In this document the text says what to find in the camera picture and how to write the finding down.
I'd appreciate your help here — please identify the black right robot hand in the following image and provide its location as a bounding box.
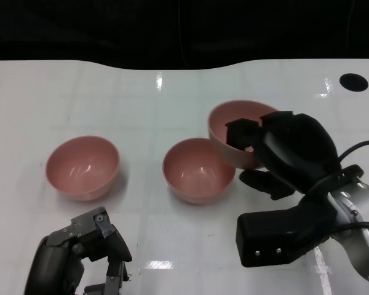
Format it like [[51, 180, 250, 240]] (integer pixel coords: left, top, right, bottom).
[[226, 111, 342, 200]]

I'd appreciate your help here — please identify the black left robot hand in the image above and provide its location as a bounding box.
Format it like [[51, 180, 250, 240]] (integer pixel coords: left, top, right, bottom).
[[23, 206, 133, 295]]

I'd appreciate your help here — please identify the pink bowl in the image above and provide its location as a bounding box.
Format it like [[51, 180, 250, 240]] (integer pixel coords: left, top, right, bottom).
[[162, 137, 236, 205], [207, 99, 280, 170], [46, 135, 121, 203]]

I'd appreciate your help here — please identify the black round table grommet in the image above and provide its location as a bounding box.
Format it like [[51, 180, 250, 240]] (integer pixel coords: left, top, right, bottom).
[[339, 73, 369, 92]]

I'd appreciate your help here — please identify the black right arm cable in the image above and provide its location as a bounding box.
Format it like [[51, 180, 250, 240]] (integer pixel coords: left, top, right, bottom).
[[328, 221, 369, 236], [336, 140, 369, 163]]

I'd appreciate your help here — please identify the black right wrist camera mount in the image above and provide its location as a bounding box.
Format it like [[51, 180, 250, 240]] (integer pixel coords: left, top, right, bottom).
[[236, 164, 365, 268]]

